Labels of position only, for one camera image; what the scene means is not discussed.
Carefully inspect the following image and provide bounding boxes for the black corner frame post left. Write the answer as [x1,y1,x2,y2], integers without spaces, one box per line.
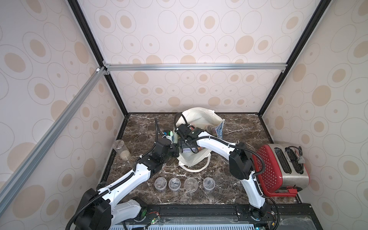
[67,0,129,117]

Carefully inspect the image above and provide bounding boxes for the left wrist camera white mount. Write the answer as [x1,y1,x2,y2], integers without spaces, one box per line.
[163,130,174,142]

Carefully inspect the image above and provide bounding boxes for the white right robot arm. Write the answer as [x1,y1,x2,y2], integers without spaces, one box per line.
[174,113,267,220]

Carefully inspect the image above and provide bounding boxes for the clear seed jar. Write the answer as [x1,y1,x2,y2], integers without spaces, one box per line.
[154,177,167,192]
[203,177,216,191]
[168,177,181,192]
[184,177,198,193]

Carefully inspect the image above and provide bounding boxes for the silver aluminium crossbar back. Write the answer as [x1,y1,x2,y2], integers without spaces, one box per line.
[106,63,288,71]

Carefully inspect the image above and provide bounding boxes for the red and steel toaster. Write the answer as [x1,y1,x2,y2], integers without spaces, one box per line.
[256,144,310,197]

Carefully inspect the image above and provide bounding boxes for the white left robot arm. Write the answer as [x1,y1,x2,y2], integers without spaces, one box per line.
[65,121,178,230]

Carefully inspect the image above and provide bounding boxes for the cream canvas starry night bag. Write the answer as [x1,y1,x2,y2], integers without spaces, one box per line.
[173,107,225,173]

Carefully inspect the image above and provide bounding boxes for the black corner frame post right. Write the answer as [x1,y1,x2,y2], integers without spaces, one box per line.
[258,0,332,119]

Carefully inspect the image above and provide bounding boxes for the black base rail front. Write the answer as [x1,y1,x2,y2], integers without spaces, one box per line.
[112,204,322,230]

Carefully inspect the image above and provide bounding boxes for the black corner frame post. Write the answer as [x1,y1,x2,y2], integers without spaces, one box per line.
[258,0,332,119]
[67,0,129,117]

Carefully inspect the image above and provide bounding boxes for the clear plastic jar by wall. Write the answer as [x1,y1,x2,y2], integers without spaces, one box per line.
[113,140,131,161]

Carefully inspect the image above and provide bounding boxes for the purple label seed jar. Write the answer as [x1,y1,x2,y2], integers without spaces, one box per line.
[182,147,198,153]

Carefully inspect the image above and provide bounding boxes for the silver aluminium bar left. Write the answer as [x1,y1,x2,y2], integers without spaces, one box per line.
[1,66,105,215]

